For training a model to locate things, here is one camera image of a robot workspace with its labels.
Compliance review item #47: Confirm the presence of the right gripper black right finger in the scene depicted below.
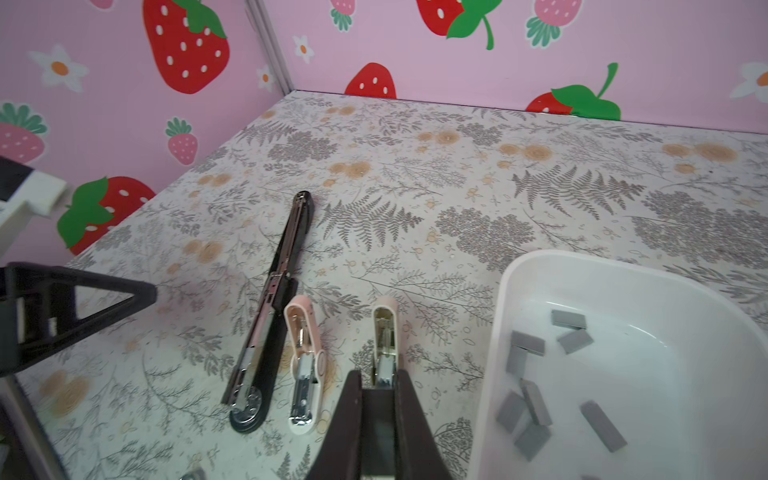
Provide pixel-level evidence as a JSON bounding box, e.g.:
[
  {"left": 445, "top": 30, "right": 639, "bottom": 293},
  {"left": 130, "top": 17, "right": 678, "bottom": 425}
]
[{"left": 394, "top": 369, "right": 452, "bottom": 480}]

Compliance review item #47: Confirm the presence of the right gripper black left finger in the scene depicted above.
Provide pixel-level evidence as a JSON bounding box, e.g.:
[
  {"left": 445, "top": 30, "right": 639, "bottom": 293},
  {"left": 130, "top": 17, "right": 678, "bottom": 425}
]
[{"left": 305, "top": 370, "right": 363, "bottom": 480}]

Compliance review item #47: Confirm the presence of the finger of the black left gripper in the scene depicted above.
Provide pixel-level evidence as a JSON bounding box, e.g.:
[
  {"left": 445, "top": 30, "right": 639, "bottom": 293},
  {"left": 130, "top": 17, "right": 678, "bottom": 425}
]
[{"left": 1, "top": 262, "right": 157, "bottom": 376}]

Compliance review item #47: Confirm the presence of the pink mini stapler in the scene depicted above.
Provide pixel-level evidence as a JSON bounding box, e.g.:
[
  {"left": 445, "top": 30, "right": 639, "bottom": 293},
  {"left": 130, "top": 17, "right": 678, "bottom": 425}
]
[{"left": 283, "top": 295, "right": 328, "bottom": 435}]

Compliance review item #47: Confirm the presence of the black stapler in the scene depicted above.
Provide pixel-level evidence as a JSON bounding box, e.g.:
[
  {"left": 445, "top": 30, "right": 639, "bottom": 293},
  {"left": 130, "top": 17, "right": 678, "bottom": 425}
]
[{"left": 222, "top": 191, "right": 314, "bottom": 434}]

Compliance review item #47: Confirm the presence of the beige mini stapler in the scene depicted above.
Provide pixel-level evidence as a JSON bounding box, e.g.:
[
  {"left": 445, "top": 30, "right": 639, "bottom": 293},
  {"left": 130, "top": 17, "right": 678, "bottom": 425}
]
[{"left": 372, "top": 296, "right": 400, "bottom": 388}]

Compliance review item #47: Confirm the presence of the grey staple strip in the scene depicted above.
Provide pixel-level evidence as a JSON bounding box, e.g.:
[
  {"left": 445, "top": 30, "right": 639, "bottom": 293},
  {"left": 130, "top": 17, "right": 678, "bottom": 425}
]
[
  {"left": 557, "top": 329, "right": 594, "bottom": 355},
  {"left": 551, "top": 310, "right": 587, "bottom": 330},
  {"left": 580, "top": 400, "right": 628, "bottom": 453},
  {"left": 520, "top": 379, "right": 553, "bottom": 426},
  {"left": 511, "top": 330, "right": 546, "bottom": 357}
]

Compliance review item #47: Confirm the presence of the white plastic tray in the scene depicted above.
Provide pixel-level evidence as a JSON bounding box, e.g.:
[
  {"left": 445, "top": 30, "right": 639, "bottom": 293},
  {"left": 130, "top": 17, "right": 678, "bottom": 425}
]
[{"left": 468, "top": 250, "right": 767, "bottom": 479}]

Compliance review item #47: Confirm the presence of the aluminium left rear corner post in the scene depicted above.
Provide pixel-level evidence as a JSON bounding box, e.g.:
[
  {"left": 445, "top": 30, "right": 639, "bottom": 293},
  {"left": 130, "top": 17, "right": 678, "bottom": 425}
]
[{"left": 244, "top": 0, "right": 295, "bottom": 95}]

